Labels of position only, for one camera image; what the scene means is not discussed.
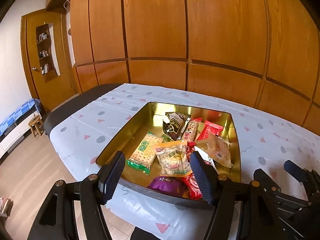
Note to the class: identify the purple snack packet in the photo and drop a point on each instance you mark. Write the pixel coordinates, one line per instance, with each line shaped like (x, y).
(168, 185)

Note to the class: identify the white patterned tablecloth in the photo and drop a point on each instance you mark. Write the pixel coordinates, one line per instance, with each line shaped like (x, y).
(266, 142)

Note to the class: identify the wooden wall cabinet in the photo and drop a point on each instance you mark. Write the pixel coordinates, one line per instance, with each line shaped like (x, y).
(260, 53)

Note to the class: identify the red white candy packet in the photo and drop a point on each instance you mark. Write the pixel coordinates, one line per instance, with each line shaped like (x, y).
(189, 180)

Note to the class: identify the yellow seed snack bag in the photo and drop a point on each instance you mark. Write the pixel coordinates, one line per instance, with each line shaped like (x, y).
(172, 157)

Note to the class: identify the wooden door with niche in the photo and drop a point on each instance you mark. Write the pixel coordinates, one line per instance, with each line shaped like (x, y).
(46, 58)

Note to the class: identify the red snack packet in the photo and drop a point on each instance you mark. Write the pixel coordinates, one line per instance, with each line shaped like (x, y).
(207, 127)

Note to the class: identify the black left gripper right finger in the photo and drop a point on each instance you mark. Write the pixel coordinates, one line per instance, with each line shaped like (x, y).
(206, 178)

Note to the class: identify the black chocolate snack packet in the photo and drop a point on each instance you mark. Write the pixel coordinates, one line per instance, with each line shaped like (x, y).
(173, 123)

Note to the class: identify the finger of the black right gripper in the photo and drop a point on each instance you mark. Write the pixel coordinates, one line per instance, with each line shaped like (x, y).
(301, 175)

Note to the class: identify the blue checkered bench cushion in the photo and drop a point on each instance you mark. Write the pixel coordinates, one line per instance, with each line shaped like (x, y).
(13, 117)

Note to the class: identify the gold tin box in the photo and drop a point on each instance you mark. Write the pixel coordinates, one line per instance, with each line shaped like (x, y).
(149, 119)

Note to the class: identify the green cracker packet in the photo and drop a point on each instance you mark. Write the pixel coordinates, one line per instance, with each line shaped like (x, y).
(144, 155)

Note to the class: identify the clear bread packet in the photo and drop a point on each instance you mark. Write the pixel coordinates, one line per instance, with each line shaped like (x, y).
(217, 149)

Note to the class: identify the small wooden stool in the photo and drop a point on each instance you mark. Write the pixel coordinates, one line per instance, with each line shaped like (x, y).
(36, 125)

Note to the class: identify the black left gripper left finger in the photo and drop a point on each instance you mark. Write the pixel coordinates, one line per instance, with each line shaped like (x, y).
(110, 176)

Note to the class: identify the red striped biscuit packet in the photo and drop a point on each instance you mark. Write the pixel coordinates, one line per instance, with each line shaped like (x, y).
(190, 132)

